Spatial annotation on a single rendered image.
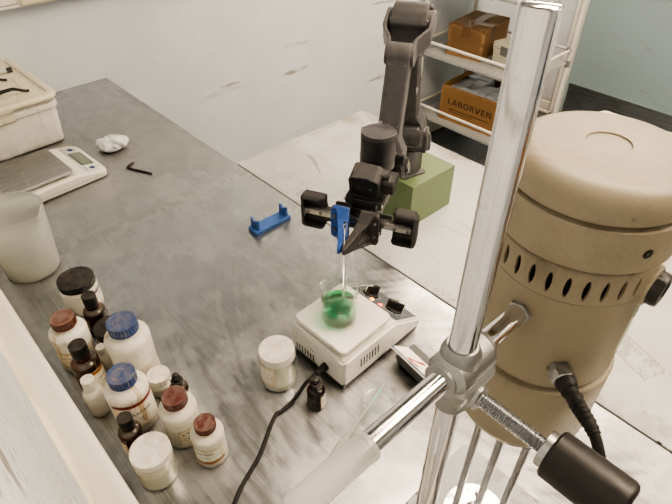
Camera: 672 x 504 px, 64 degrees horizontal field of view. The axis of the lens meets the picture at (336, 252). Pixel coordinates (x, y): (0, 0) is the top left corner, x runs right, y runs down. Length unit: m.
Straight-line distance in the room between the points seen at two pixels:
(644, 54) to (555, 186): 3.44
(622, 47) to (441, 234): 2.66
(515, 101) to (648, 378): 0.91
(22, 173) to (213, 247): 0.56
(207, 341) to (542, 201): 0.81
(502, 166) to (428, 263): 0.95
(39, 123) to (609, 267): 1.58
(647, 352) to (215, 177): 1.05
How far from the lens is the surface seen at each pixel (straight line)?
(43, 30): 2.07
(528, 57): 0.20
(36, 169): 1.56
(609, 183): 0.30
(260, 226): 1.25
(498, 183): 0.23
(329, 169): 1.46
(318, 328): 0.90
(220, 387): 0.96
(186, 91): 2.33
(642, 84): 3.77
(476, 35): 3.09
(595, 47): 3.83
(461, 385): 0.30
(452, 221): 1.30
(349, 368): 0.90
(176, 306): 1.11
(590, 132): 0.34
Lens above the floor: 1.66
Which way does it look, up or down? 40 degrees down
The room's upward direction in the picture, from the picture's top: straight up
